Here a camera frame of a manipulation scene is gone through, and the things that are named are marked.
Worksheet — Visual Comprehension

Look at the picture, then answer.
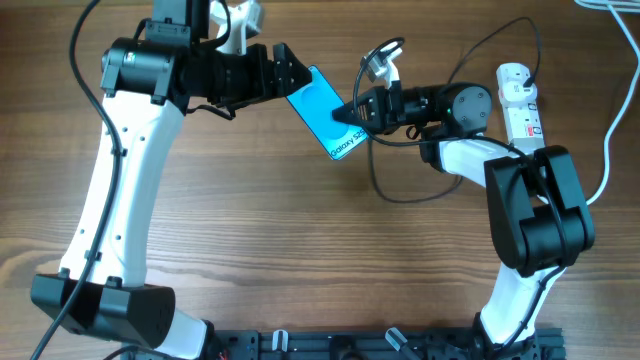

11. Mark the blue screen Galaxy smartphone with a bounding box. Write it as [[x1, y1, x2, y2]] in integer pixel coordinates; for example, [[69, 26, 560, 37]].
[[287, 65, 367, 160]]

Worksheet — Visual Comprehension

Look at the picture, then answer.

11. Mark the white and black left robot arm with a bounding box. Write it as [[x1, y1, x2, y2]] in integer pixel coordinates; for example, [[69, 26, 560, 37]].
[[31, 38, 312, 359]]

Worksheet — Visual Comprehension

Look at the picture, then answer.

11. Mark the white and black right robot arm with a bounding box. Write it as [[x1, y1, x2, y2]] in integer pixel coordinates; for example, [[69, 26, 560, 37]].
[[331, 81, 595, 359]]

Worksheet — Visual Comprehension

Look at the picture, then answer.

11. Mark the white USB charger plug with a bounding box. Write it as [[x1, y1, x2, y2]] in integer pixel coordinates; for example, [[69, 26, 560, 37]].
[[499, 81, 537, 107]]

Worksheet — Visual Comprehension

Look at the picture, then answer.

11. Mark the white power strip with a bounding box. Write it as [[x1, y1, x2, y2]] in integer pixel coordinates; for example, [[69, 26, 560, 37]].
[[496, 63, 545, 154]]

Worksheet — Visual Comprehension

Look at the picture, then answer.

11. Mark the white power strip cord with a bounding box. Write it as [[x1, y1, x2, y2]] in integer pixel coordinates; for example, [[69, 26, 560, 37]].
[[573, 0, 640, 207]]

